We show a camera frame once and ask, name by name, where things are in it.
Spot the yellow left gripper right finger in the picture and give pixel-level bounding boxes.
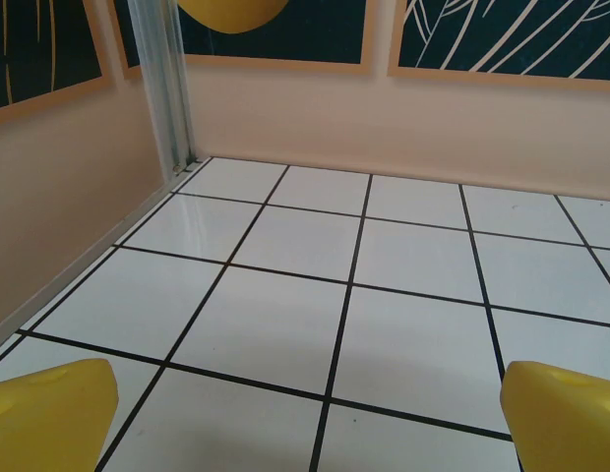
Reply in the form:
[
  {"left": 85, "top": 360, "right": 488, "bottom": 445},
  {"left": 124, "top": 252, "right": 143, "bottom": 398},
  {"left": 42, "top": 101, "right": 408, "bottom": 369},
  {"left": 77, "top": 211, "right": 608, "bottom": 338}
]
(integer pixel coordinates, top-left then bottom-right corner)
[{"left": 499, "top": 360, "right": 610, "bottom": 472}]

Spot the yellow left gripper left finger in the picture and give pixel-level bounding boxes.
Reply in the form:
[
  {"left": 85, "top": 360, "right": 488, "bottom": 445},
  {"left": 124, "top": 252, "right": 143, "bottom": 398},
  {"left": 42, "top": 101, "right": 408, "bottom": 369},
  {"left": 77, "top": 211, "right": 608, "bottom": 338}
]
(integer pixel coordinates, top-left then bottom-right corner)
[{"left": 0, "top": 358, "right": 120, "bottom": 472}]

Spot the aluminium corner post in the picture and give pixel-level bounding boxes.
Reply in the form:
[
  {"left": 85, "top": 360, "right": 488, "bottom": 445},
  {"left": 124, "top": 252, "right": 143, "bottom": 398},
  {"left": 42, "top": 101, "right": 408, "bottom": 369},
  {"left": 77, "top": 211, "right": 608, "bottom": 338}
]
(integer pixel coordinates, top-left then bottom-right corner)
[{"left": 126, "top": 0, "right": 198, "bottom": 174}]

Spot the narrow dark wall panel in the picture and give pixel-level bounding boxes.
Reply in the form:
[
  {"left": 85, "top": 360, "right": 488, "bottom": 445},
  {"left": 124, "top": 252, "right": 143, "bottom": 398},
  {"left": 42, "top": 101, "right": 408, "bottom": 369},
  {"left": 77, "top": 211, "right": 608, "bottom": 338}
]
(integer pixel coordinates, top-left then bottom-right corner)
[{"left": 111, "top": 0, "right": 143, "bottom": 79}]

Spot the wall panel with golden oval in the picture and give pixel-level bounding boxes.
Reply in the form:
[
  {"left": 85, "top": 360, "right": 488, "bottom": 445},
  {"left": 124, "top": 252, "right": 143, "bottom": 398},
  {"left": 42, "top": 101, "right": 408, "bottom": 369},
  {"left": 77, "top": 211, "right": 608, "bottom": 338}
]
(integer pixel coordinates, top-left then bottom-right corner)
[{"left": 176, "top": 0, "right": 374, "bottom": 78}]

